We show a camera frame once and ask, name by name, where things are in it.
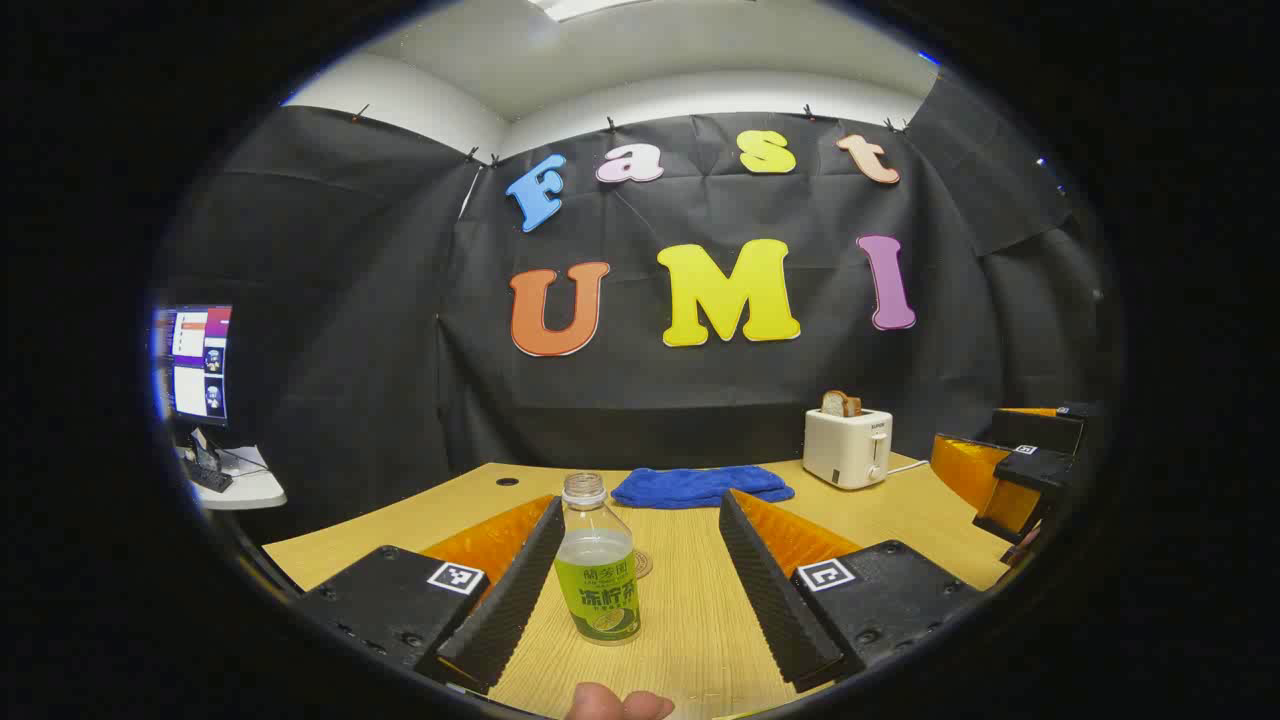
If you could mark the round tan coaster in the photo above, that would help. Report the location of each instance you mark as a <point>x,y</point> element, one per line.
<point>645,565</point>

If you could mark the ceiling light panel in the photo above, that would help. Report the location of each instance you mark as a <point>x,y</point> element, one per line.
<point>575,6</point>

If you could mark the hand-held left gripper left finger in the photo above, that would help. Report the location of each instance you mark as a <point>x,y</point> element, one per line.
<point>510,600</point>

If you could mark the computer monitor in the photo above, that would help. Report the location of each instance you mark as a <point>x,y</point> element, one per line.
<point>198,360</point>

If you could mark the green label water bottle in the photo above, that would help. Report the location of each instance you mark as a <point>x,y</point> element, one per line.
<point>598,580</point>

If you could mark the white side desk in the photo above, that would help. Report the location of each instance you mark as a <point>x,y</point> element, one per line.
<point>250,490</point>

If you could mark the small black desk device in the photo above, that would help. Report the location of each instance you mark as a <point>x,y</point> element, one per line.
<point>208,470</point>

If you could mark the blue towel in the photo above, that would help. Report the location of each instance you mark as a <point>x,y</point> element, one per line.
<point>700,486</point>

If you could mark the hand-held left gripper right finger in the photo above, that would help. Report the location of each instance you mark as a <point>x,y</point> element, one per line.
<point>770,590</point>

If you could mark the toast slice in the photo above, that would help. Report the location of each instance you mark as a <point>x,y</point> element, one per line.
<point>840,404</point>

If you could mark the white toaster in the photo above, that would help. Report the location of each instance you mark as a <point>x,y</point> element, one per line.
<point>845,448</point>

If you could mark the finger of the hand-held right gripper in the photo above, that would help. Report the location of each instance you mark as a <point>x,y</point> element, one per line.
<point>1045,428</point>
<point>1030,468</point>

